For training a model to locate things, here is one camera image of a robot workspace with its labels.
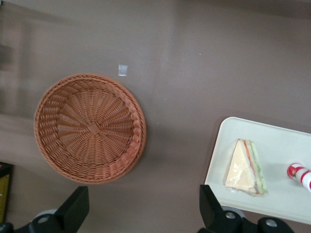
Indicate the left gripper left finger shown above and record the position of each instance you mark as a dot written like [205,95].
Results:
[73,211]

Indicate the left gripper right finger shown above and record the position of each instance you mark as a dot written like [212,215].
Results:
[211,213]

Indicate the triangle sandwich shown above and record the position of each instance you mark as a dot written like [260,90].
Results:
[240,170]

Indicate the flat brown wicker basket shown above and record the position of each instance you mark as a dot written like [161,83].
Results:
[90,128]

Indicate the beige plastic tray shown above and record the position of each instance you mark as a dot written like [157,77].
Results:
[279,145]

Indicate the yellow emergency stop box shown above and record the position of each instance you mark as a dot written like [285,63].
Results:
[3,194]

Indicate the red white yogurt cup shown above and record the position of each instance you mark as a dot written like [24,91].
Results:
[301,174]

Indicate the clear tape piece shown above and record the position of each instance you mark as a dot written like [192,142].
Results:
[123,70]

